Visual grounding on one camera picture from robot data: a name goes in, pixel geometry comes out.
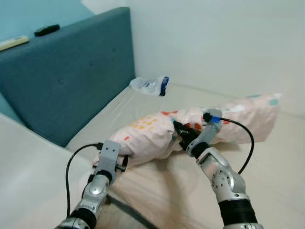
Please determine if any pink patterned pillow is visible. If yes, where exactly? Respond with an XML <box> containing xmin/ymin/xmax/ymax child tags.
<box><xmin>93</xmin><ymin>93</ymin><xmax>283</xmax><ymax>167</ymax></box>

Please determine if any clear plastic bag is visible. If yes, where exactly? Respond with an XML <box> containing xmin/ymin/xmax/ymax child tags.
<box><xmin>129</xmin><ymin>76</ymin><xmax>170</xmax><ymax>97</ymax></box>

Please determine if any beige mattress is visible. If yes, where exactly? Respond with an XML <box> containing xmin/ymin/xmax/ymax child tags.
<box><xmin>0</xmin><ymin>83</ymin><xmax>305</xmax><ymax>229</ymax></box>

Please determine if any blue upholstered headboard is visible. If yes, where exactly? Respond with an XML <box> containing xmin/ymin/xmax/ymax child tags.
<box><xmin>0</xmin><ymin>7</ymin><xmax>136</xmax><ymax>147</ymax></box>

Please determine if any black remote control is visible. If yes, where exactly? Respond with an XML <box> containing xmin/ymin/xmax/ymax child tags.
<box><xmin>34</xmin><ymin>24</ymin><xmax>61</xmax><ymax>37</ymax></box>

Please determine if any white remote control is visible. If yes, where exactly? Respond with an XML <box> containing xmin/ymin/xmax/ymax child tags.
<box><xmin>0</xmin><ymin>36</ymin><xmax>30</xmax><ymax>52</ymax></box>

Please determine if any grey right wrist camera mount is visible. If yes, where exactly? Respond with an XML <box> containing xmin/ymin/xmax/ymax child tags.
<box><xmin>193</xmin><ymin>109</ymin><xmax>224</xmax><ymax>151</ymax></box>

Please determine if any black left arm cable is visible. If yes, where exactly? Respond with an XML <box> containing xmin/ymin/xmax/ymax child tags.
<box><xmin>65</xmin><ymin>142</ymin><xmax>103</xmax><ymax>218</ymax></box>

